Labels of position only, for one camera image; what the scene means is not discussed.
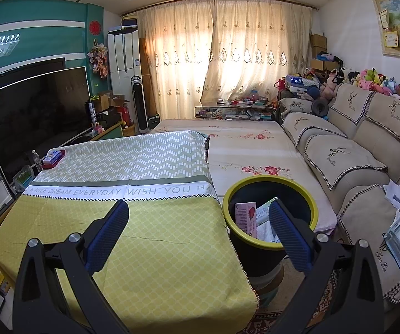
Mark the green white cardboard box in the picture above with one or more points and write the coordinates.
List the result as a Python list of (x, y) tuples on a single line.
[(262, 214)]

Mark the cream embroidered curtain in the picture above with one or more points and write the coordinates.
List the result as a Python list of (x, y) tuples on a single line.
[(175, 59), (255, 48)]

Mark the red blue card box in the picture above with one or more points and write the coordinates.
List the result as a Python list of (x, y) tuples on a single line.
[(52, 158)]

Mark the dark green box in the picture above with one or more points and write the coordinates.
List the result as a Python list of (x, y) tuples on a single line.
[(154, 121)]

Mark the brown cardboard box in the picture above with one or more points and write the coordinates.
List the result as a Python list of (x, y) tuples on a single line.
[(320, 64), (318, 40), (319, 52)]

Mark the patterned floor rug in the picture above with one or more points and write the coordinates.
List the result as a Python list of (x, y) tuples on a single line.
[(262, 323)]

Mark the blue star toy box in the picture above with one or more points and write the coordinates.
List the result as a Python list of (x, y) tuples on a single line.
[(301, 82)]

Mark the black white long box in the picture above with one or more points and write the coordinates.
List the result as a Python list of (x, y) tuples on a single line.
[(92, 113)]

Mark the small water bottle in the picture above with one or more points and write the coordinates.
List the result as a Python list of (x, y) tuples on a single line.
[(36, 161)]

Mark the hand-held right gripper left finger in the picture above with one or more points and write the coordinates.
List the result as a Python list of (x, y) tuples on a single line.
[(108, 236)]

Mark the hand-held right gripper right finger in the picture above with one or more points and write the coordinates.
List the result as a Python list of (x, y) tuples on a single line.
[(290, 236)]

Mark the pink drink carton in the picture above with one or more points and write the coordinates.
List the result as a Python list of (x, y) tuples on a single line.
[(245, 219)]

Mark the smaller flat television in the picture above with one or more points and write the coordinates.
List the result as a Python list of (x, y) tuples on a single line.
[(29, 69)]

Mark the open cardboard box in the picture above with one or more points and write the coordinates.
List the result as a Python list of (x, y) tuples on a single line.
[(102, 101)]

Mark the clear plastic container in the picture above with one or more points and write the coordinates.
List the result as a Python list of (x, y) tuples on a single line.
[(22, 177)]

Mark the beige sofa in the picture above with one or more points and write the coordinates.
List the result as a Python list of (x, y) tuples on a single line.
[(342, 160)]

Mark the floral sheet mattress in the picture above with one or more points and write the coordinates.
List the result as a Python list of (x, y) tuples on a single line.
[(248, 153)]

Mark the glass coffee table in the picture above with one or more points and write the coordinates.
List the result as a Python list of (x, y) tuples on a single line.
[(227, 113)]

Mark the red container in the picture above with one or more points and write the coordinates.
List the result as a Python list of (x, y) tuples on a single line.
[(126, 116)]

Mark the large flat television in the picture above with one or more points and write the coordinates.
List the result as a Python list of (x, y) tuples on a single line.
[(36, 121)]

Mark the white standing air conditioner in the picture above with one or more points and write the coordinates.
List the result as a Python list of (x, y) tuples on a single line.
[(125, 59)]

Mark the black trash bin yellow rim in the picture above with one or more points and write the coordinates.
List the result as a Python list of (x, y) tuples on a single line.
[(234, 250)]

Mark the pile of plush toys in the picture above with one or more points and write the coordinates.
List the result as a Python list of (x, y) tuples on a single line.
[(367, 76)]

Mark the crystal wall decoration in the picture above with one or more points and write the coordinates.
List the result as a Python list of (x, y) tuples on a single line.
[(0, 47)]

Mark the red round wall ornament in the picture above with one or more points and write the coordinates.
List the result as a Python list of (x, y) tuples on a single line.
[(95, 27)]

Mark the white tower fan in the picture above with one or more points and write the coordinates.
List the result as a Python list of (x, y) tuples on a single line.
[(141, 111)]

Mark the artificial flower bouquet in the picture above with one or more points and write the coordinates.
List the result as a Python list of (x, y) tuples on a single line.
[(101, 61)]

